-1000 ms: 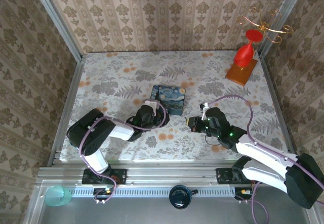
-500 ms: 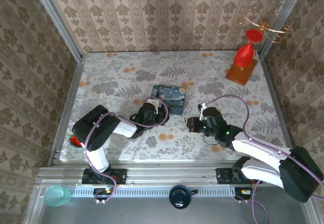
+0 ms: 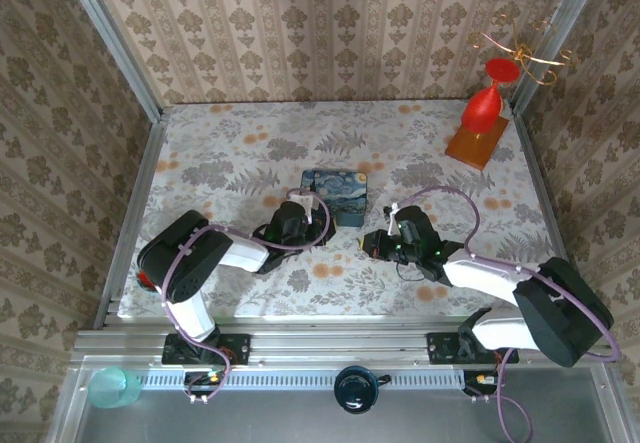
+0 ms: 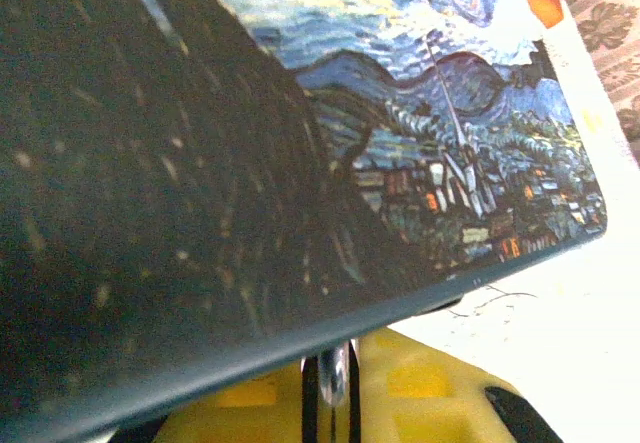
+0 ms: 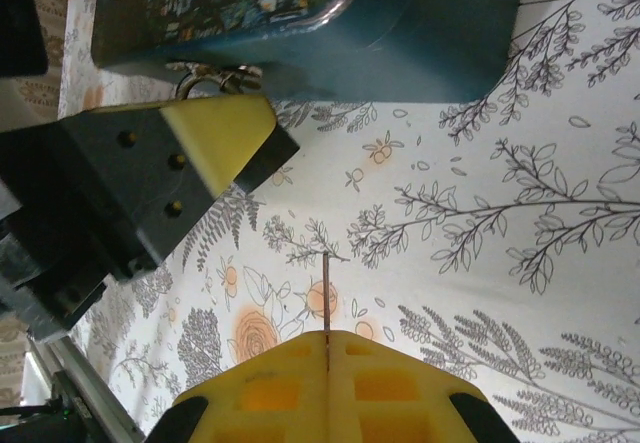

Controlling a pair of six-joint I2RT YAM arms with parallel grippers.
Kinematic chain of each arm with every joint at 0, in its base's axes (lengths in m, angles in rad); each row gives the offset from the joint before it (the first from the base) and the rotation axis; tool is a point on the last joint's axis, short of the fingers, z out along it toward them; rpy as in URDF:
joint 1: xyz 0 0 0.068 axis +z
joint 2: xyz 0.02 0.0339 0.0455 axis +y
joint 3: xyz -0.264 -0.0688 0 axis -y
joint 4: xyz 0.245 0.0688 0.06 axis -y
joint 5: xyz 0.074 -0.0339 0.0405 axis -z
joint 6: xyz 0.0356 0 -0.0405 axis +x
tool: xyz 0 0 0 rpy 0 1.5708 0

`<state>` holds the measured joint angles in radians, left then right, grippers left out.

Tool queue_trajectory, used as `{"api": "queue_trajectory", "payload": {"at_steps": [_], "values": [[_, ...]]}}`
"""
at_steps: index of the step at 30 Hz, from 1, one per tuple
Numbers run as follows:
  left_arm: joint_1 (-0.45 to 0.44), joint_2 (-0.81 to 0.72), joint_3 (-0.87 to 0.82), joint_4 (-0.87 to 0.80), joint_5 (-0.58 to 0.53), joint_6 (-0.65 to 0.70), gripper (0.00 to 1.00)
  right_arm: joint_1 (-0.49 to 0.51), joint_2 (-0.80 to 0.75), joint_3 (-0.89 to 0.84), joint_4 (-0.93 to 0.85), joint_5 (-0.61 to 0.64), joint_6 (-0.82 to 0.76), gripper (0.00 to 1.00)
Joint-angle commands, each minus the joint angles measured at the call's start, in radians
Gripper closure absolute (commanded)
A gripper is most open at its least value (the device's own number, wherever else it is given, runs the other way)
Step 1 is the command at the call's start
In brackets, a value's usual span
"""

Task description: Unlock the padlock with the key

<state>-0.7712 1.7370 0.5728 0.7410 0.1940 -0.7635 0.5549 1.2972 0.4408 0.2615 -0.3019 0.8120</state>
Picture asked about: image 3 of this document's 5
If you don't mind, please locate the starry night print tin box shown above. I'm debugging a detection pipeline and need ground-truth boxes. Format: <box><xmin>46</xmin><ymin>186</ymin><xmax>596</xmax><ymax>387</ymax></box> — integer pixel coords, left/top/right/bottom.
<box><xmin>299</xmin><ymin>169</ymin><xmax>371</xmax><ymax>228</ymax></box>

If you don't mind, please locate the floral fern print tablecloth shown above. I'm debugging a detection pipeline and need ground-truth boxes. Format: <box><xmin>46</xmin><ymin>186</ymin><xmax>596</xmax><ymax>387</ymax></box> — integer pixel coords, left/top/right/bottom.
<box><xmin>118</xmin><ymin>101</ymin><xmax>571</xmax><ymax>320</ymax></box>

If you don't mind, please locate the dark round cup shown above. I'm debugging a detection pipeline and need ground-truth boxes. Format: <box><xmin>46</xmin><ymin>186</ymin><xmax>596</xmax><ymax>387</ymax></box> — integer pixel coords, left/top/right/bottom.
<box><xmin>333</xmin><ymin>365</ymin><xmax>391</xmax><ymax>414</ymax></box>

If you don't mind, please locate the red plastic goblet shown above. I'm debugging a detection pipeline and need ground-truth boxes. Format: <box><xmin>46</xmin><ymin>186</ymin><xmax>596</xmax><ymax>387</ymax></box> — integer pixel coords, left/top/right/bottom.
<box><xmin>460</xmin><ymin>57</ymin><xmax>522</xmax><ymax>134</ymax></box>

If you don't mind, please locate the translucent green plastic cup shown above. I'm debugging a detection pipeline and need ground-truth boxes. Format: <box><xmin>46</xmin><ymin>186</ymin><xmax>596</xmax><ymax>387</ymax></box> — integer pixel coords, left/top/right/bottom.
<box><xmin>88</xmin><ymin>366</ymin><xmax>143</xmax><ymax>409</ymax></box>

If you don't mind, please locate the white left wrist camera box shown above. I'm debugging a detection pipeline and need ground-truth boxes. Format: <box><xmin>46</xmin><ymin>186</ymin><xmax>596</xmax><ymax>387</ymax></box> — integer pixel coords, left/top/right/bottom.
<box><xmin>290</xmin><ymin>189</ymin><xmax>315</xmax><ymax>214</ymax></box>

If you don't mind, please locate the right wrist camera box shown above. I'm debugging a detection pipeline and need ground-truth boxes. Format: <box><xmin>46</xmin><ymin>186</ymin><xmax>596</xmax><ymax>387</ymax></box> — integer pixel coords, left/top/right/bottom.
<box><xmin>382</xmin><ymin>204</ymin><xmax>407</xmax><ymax>234</ymax></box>

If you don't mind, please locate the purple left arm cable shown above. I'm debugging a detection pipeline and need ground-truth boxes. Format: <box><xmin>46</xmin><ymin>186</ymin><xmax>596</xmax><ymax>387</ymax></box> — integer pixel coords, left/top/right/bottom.
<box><xmin>160</xmin><ymin>187</ymin><xmax>334</xmax><ymax>404</ymax></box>

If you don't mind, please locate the wooden base brass wire stand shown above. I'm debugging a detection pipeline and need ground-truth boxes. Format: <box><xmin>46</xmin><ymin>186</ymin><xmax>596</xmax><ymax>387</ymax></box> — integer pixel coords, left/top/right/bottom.
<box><xmin>444</xmin><ymin>15</ymin><xmax>576</xmax><ymax>172</ymax></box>

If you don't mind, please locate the aluminium profile frame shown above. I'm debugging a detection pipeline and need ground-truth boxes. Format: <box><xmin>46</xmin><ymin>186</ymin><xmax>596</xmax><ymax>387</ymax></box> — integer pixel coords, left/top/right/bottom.
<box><xmin>49</xmin><ymin>0</ymin><xmax>624</xmax><ymax>443</ymax></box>

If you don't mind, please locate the slotted grey cable duct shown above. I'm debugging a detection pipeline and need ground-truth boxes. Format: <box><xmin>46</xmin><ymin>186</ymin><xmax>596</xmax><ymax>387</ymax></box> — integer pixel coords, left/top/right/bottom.
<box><xmin>134</xmin><ymin>368</ymin><xmax>464</xmax><ymax>389</ymax></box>

